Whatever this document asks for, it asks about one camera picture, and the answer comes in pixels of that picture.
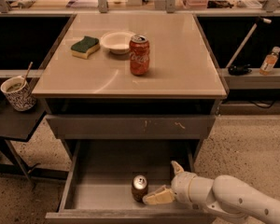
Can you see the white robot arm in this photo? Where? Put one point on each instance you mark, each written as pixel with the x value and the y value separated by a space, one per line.
pixel 225 196

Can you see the orange drink bottle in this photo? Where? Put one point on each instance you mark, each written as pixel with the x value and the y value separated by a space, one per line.
pixel 270 61

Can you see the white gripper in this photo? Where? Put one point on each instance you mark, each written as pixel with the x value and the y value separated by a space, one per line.
pixel 181 184

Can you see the dark side table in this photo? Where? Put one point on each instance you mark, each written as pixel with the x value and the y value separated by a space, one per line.
pixel 20 126

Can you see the white paper bowl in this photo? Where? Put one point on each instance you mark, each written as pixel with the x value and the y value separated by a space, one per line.
pixel 117 42

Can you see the patterned paper cup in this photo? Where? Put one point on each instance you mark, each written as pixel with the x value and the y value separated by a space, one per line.
pixel 18 93

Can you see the wooden stirrer stick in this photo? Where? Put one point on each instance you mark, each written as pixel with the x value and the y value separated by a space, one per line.
pixel 26 74

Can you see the white rod with cap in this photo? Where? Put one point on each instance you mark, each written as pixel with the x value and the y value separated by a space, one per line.
pixel 248 35

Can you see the open grey middle drawer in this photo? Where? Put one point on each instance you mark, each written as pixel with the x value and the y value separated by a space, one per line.
pixel 98 189

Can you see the black object on ledge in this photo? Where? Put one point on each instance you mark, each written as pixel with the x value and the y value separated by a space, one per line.
pixel 239 70

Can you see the green and yellow sponge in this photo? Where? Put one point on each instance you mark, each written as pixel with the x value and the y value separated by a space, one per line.
pixel 85 47

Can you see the grey drawer cabinet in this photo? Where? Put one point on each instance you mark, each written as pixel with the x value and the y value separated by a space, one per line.
pixel 130 106

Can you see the grey top drawer front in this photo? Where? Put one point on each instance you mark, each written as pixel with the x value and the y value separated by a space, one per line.
pixel 131 126

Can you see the red Coca-Cola can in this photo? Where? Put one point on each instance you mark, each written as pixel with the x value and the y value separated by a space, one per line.
pixel 139 55

